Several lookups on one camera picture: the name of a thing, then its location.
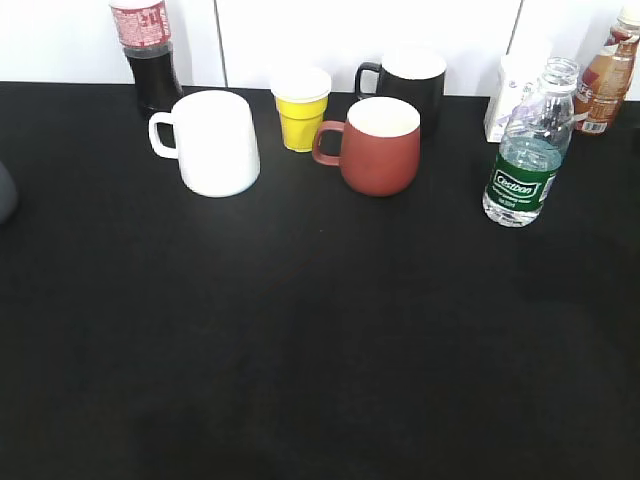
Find white ceramic mug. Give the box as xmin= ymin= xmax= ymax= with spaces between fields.
xmin=148 ymin=90 xmax=260 ymax=198

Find clear water bottle green label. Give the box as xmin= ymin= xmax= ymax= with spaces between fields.
xmin=482 ymin=57 xmax=579 ymax=227

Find yellow plastic cup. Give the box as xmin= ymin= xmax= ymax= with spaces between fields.
xmin=270 ymin=66 xmax=331 ymax=153

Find red-brown ceramic mug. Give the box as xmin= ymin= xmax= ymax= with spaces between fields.
xmin=312 ymin=96 xmax=421 ymax=197

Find black ceramic mug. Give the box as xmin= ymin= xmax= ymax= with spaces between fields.
xmin=354 ymin=46 xmax=447 ymax=138

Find white purple milk carton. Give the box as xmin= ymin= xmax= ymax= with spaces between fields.
xmin=483 ymin=54 xmax=546 ymax=143

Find cola bottle red label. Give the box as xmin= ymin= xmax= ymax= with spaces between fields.
xmin=108 ymin=0 xmax=183 ymax=119

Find dark grey round object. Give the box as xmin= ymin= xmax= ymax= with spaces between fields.
xmin=0 ymin=163 xmax=19 ymax=225

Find brown tea drink bottle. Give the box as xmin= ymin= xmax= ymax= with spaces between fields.
xmin=574 ymin=1 xmax=639 ymax=135

